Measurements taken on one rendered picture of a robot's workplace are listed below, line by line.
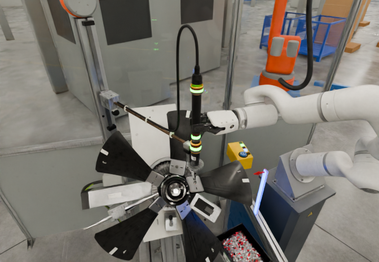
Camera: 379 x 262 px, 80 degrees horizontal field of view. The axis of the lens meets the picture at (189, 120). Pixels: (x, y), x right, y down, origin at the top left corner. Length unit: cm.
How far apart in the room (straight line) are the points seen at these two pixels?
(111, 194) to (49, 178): 93
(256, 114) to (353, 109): 31
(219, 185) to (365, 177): 57
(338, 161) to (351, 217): 166
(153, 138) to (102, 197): 38
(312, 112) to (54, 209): 202
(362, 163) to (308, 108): 46
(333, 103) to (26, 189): 199
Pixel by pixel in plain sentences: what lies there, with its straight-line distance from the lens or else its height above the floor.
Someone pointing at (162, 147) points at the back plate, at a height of 119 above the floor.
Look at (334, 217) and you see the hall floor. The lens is 276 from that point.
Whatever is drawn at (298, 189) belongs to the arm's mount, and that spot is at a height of 99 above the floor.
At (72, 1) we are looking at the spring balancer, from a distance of 124.
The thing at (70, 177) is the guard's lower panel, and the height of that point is 69.
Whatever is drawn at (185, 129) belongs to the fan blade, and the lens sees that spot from 102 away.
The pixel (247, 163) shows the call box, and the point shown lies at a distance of 141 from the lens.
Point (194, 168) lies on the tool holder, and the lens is 94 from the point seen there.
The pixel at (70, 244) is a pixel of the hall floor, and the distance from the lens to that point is 247.
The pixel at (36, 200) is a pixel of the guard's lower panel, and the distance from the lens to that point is 220.
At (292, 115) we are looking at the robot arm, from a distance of 79.
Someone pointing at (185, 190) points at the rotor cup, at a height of 121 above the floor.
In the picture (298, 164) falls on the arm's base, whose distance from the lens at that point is 138.
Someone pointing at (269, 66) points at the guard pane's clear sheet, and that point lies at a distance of 175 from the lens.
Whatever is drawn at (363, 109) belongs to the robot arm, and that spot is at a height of 169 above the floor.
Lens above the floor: 197
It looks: 33 degrees down
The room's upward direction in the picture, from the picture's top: straight up
